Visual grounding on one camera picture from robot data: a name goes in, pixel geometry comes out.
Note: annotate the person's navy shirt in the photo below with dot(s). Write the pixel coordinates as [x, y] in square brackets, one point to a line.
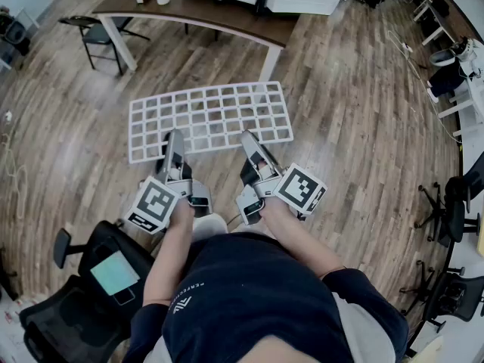
[257, 286]

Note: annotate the black mesh office chair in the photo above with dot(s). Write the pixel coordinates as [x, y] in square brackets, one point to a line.
[68, 316]

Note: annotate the person's right forearm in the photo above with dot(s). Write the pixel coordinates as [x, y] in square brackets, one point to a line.
[298, 236]

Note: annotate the grey office chair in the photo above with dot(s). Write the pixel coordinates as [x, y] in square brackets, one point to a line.
[440, 56]

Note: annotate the small white floor scrap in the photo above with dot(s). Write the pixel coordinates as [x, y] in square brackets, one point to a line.
[7, 115]

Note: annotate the black smartphone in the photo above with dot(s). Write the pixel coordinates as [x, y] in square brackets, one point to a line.
[126, 298]

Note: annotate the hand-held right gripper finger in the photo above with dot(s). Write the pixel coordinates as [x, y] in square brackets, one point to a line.
[251, 144]
[249, 174]

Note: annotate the wooden table with white legs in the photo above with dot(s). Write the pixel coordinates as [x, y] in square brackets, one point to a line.
[227, 17]

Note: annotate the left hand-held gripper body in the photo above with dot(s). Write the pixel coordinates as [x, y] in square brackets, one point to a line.
[153, 204]

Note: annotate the tablet with pale screen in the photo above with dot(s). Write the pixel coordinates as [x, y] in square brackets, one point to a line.
[113, 272]

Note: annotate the white plastic shelf tray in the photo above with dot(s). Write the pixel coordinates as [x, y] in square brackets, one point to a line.
[131, 134]

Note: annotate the person's white shoe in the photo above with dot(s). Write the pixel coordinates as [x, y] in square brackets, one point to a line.
[210, 227]

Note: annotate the white desk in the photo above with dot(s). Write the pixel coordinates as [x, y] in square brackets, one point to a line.
[474, 104]
[438, 34]

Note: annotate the black folding chair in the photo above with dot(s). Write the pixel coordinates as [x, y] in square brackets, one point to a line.
[98, 32]

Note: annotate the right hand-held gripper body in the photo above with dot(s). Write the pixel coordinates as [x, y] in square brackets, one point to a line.
[298, 187]

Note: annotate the white power strip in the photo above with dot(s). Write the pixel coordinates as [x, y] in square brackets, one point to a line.
[407, 47]

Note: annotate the person's left forearm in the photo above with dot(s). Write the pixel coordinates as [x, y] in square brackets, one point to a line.
[170, 248]

